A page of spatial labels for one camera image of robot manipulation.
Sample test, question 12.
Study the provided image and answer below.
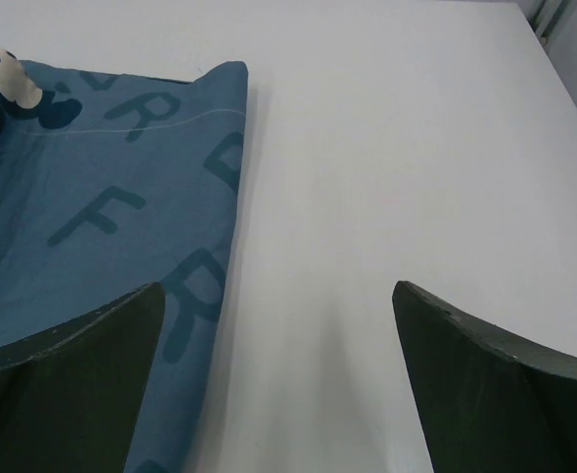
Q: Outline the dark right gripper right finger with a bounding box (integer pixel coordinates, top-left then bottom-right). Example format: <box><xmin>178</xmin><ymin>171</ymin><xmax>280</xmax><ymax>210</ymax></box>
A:
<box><xmin>392</xmin><ymin>281</ymin><xmax>577</xmax><ymax>472</ymax></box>

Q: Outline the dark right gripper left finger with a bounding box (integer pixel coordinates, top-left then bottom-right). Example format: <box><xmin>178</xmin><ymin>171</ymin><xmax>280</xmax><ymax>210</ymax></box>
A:
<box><xmin>0</xmin><ymin>283</ymin><xmax>165</xmax><ymax>472</ymax></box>

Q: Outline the blue cartoon mouse placemat cloth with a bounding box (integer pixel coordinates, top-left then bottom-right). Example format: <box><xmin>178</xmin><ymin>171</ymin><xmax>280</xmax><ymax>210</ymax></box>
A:
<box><xmin>0</xmin><ymin>49</ymin><xmax>249</xmax><ymax>472</ymax></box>

